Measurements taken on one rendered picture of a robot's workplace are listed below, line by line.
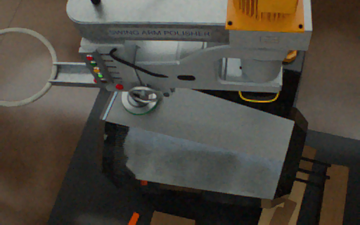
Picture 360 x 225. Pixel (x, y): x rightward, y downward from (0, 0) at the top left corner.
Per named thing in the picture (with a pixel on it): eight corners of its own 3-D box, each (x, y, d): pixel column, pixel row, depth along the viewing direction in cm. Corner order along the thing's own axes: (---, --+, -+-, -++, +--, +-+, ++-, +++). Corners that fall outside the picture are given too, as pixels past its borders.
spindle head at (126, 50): (182, 60, 211) (169, 3, 170) (177, 97, 202) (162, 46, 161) (117, 58, 215) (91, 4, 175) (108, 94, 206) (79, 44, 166)
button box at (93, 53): (114, 80, 194) (96, 46, 168) (113, 85, 192) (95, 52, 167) (99, 79, 194) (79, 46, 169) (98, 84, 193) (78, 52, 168)
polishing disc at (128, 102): (157, 77, 234) (157, 76, 233) (159, 110, 225) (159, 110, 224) (121, 83, 235) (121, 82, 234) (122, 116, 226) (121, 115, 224)
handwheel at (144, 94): (164, 87, 202) (159, 71, 188) (162, 105, 197) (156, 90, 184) (136, 86, 203) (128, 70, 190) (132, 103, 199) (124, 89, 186)
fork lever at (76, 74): (178, 65, 214) (177, 60, 209) (174, 98, 206) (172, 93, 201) (58, 61, 221) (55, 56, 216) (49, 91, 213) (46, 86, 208)
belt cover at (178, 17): (304, 7, 165) (309, -21, 150) (306, 56, 155) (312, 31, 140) (86, 3, 177) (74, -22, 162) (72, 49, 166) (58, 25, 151)
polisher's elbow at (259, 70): (241, 47, 193) (241, 22, 175) (282, 50, 191) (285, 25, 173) (238, 81, 185) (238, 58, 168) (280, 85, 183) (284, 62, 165)
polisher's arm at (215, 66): (279, 69, 208) (288, 8, 164) (278, 109, 198) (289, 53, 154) (140, 63, 217) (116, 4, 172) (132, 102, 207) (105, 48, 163)
